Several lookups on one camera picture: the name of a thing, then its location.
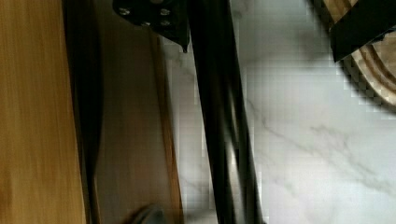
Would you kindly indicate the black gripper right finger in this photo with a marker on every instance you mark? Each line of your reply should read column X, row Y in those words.
column 365, row 22

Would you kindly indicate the wooden drawer cabinet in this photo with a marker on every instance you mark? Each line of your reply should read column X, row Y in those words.
column 86, row 136

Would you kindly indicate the black drawer handle bar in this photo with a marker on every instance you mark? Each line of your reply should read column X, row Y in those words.
column 228, row 145

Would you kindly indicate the large wooden cutting board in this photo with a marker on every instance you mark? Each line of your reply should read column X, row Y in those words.
column 371, row 67

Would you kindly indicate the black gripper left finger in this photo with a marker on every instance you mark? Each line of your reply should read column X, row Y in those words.
column 167, row 18

